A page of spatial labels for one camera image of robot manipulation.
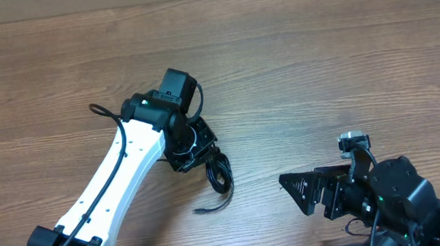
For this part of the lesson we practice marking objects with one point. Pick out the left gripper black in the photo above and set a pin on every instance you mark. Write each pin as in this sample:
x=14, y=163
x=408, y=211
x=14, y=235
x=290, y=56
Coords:
x=207, y=136

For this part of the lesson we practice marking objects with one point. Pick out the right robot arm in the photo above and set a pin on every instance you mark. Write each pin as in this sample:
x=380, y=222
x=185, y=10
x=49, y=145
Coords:
x=399, y=206

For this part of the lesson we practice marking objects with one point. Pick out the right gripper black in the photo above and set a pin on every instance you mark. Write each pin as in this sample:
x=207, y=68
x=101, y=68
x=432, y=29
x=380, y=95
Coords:
x=330, y=178

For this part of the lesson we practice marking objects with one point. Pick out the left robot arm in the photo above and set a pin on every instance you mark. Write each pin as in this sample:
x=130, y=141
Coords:
x=151, y=127

